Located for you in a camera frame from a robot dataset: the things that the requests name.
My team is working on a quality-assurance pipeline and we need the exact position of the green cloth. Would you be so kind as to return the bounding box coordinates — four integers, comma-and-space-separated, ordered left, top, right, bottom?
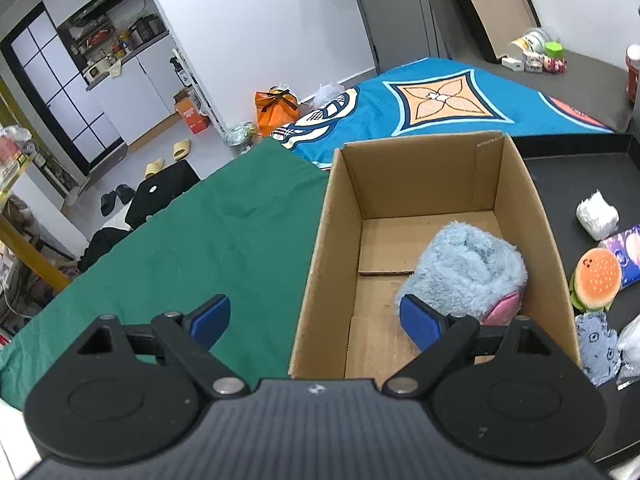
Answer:
0, 137, 331, 408

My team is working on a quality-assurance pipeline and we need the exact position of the purple tissue packet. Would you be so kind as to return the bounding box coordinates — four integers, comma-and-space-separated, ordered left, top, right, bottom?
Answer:
600, 225, 640, 288

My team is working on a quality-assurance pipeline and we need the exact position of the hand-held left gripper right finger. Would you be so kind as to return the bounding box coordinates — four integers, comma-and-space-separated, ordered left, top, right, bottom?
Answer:
382, 294, 558, 400

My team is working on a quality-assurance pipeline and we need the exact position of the clear plastic bag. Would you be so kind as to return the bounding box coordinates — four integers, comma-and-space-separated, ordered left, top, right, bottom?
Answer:
616, 316, 640, 388

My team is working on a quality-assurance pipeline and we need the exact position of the yellow metal frame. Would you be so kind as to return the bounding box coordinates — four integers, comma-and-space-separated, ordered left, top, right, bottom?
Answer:
0, 77, 71, 291

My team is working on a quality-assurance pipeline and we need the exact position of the black framed sliding glass door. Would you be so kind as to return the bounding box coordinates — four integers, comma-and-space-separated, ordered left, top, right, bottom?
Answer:
0, 2, 128, 176

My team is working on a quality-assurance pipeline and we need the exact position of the orange gift bag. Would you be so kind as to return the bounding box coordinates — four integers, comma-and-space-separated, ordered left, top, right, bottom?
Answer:
255, 87, 300, 137

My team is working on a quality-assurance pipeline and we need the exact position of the grey-blue patterned cloth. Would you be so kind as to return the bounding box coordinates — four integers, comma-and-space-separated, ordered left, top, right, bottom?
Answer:
574, 311, 623, 387

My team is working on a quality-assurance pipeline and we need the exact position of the white plastic bag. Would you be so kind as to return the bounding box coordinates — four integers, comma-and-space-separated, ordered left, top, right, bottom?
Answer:
311, 82, 346, 108

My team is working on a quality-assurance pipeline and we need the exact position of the white tissue pack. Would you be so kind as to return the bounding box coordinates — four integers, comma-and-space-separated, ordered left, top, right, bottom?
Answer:
576, 190, 620, 241

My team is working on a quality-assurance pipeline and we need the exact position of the grey flat mattress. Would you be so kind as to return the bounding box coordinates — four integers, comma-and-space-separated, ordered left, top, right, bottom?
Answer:
465, 50, 640, 133

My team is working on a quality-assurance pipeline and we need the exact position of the fluffy light blue plush slipper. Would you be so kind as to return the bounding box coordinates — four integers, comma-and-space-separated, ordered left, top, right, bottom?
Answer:
398, 221, 528, 323

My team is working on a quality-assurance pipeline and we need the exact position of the green bag of vegetables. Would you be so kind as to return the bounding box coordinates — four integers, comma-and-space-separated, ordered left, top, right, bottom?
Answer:
223, 122, 261, 153

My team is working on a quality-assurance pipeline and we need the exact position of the blue printed blanket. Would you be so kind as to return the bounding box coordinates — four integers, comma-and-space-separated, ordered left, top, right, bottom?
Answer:
272, 57, 616, 170

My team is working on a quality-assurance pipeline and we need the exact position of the white kitchen cabinet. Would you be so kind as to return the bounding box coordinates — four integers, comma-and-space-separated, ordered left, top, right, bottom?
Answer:
85, 35, 201, 151

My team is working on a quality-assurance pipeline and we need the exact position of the brown cardboard box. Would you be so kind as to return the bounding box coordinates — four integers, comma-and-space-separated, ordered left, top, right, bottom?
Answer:
288, 131, 583, 381

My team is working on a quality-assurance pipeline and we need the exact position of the white tin can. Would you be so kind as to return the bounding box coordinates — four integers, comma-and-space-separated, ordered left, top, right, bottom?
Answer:
507, 30, 548, 58

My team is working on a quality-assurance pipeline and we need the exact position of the dark clothes pile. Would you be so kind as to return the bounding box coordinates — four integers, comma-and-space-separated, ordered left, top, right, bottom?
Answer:
79, 227, 131, 273

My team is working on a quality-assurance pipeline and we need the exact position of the white wire rack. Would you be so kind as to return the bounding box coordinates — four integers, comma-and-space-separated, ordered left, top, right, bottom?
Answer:
172, 49, 223, 133

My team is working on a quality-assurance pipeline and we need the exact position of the orange cardboard carton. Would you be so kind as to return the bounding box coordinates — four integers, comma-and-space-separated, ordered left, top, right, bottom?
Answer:
173, 89, 210, 134

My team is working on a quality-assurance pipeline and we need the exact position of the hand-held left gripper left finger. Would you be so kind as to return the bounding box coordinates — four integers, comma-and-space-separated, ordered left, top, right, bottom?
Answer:
75, 295, 251, 399

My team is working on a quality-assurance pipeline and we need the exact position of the grey upright mattress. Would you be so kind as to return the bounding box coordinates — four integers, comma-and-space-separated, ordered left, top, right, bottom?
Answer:
345, 0, 453, 73

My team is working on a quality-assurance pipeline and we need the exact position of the black tray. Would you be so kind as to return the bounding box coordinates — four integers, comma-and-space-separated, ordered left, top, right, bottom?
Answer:
510, 132, 640, 471

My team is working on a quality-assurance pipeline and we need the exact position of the red jar with white lid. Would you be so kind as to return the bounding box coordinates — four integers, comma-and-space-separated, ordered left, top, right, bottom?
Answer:
625, 45, 640, 106

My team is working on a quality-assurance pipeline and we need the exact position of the burger plush toy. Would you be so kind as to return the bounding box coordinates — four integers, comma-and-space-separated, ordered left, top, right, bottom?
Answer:
570, 248, 622, 311

